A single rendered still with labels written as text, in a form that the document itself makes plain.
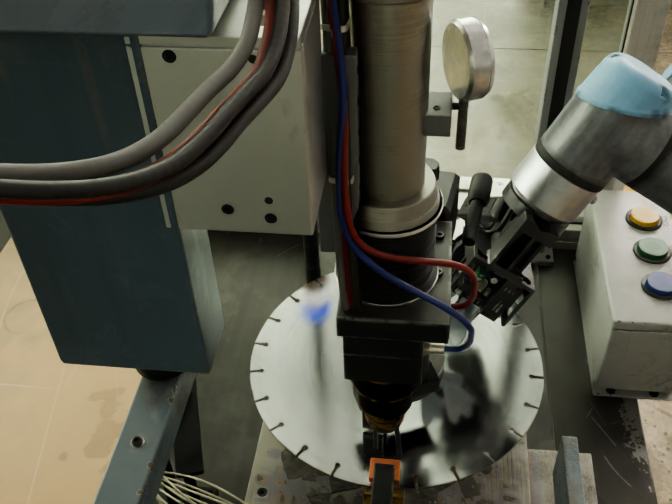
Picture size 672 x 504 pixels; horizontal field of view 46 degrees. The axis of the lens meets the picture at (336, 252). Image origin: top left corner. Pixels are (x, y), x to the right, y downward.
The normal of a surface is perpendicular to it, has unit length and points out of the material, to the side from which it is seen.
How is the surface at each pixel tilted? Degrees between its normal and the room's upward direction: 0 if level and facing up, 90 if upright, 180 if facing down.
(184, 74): 90
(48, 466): 0
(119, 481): 0
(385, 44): 90
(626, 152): 80
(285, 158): 90
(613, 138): 76
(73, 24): 59
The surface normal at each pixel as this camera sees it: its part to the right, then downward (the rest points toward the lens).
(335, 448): -0.04, -0.75
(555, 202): -0.11, 0.51
